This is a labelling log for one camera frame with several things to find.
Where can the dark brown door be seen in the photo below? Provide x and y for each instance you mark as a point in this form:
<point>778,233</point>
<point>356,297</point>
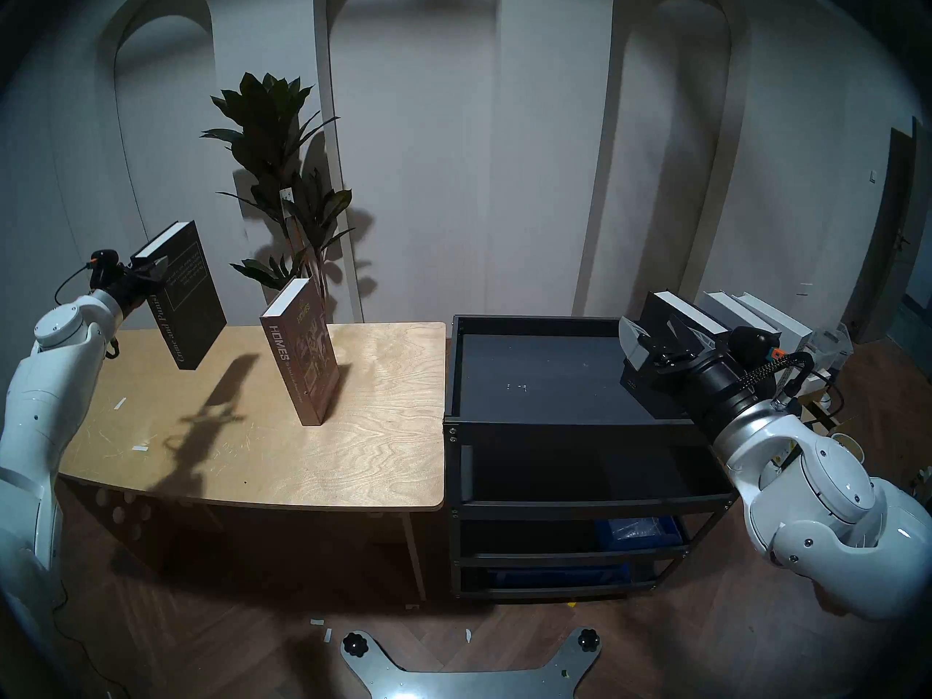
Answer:
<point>885,231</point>

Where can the grey metal robot base plate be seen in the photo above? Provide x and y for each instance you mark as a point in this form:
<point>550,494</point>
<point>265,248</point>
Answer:
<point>466,683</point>

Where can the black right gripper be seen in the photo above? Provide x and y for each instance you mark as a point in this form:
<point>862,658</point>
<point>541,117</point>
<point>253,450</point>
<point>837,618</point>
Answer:
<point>728,384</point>

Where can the blue bin with plastic bag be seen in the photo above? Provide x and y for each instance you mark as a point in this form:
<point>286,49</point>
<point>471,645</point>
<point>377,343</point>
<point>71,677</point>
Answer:
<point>641,530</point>

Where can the black Century book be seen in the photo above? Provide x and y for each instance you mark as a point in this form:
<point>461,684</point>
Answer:
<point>641,395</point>

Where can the black metal shelf cart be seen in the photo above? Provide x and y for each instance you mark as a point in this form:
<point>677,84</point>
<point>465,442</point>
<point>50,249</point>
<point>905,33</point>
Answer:
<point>539,384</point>

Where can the light wooden table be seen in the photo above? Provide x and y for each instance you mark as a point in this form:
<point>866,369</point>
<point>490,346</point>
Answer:
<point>328,464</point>

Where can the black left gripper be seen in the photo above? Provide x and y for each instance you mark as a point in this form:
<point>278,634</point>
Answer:
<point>124,286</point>

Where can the brown Homes book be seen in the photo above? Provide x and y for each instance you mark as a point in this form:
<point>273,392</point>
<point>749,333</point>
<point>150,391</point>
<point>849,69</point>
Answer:
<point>306,362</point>

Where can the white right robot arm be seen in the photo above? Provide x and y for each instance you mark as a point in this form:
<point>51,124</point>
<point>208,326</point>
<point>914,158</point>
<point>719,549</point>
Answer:
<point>830,508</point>

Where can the tall green leafy plant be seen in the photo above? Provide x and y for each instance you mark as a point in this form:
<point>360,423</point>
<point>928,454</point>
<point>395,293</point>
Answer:
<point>266,137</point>

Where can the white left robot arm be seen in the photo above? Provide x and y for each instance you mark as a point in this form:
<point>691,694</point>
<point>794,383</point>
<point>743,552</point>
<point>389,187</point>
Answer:
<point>44,399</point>

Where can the black star knob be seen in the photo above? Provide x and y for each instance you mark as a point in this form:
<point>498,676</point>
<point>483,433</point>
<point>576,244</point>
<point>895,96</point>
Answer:
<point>353,643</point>
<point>587,640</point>

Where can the white Design Hotels Yearbook book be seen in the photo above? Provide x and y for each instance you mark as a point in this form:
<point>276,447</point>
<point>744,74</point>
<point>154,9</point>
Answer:
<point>783,322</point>

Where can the clear plastic storage box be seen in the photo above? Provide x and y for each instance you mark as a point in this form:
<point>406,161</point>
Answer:
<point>830,344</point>

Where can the dark blue flat bin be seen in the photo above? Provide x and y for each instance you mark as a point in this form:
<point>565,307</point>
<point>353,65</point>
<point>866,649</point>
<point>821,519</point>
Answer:
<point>553,577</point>

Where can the black Crime and Punishment book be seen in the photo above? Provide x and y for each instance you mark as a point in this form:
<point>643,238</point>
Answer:
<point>193,312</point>

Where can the grey ianra book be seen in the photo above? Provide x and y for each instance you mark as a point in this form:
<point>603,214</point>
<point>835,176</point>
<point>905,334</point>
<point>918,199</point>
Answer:
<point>735,315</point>

